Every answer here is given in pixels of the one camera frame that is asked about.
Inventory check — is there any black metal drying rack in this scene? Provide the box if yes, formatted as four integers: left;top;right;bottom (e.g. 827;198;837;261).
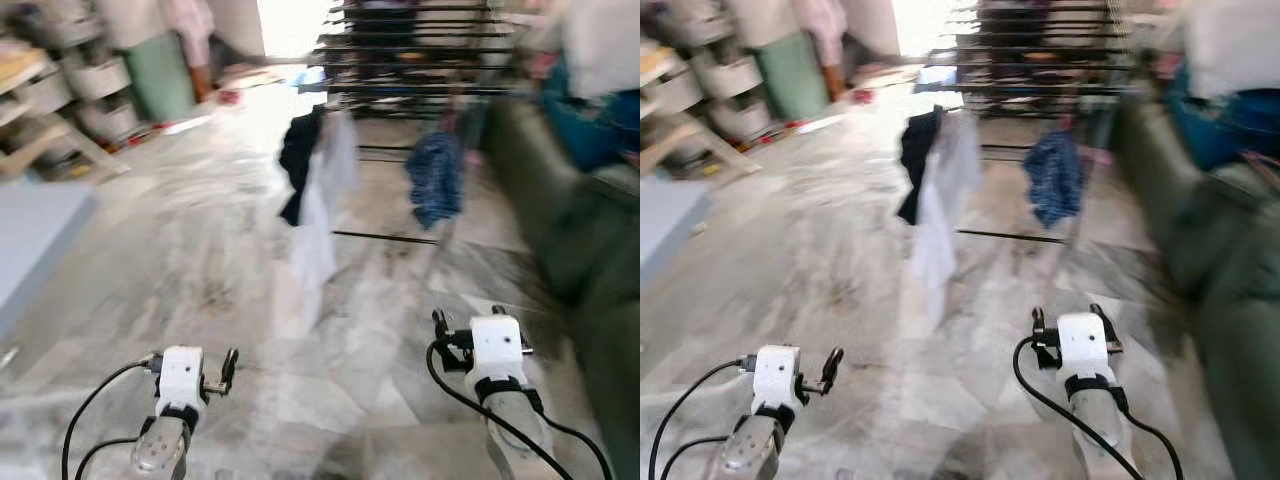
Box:
918;0;1133;247
298;0;523;247

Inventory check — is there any pale grey folding table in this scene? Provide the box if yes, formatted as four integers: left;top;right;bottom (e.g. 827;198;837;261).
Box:
640;175;714;293
0;180;102;338

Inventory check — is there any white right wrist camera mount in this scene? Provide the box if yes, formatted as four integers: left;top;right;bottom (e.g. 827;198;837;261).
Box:
1056;312;1112;387
469;314;527;387

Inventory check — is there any large white pillow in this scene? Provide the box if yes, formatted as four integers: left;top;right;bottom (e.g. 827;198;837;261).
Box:
1183;0;1280;102
563;0;641;102

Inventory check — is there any grey storage trolley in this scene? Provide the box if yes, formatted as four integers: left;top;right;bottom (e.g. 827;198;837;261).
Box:
40;18;143;147
688;18;773;143

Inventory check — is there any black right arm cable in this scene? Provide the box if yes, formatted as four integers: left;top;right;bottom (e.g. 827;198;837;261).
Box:
426;338;613;480
1012;336;1187;480

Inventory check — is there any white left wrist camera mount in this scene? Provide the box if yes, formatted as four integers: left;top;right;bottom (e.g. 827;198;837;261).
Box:
156;345;207;412
751;344;802;414

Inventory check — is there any white garment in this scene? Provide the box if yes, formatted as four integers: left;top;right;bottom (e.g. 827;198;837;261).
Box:
288;110;360;293
911;110;987;293

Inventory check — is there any blue plaid garment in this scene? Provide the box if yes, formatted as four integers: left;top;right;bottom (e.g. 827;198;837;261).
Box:
1022;130;1087;230
404;130;467;230

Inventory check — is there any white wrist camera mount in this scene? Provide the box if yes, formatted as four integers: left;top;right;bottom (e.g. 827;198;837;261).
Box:
156;345;207;412
751;344;802;414
469;314;527;387
1056;312;1112;387

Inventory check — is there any white paper sheet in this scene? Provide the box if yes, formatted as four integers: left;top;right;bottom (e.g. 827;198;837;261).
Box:
160;114;217;137
789;112;852;135

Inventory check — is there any green sofa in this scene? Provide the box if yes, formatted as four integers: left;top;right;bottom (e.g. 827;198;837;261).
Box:
484;95;641;480
1108;98;1280;480

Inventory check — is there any dark navy garment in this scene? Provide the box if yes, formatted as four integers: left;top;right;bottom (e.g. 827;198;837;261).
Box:
896;104;947;227
277;106;328;227

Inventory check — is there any green bin with white top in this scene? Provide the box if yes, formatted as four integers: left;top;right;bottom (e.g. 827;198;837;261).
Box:
100;0;198;124
728;0;833;122

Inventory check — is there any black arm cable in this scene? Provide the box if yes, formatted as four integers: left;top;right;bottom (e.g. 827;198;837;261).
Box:
61;352;164;480
426;338;613;480
1012;336;1187;480
649;355;758;480

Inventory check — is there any blue suitcase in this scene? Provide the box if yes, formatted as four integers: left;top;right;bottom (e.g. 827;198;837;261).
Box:
540;58;641;173
1163;62;1280;173

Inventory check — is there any pink hanging cloth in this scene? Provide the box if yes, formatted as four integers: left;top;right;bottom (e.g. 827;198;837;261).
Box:
794;0;848;67
164;0;217;67

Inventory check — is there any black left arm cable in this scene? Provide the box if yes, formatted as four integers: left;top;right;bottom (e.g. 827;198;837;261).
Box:
649;355;758;480
61;352;164;480

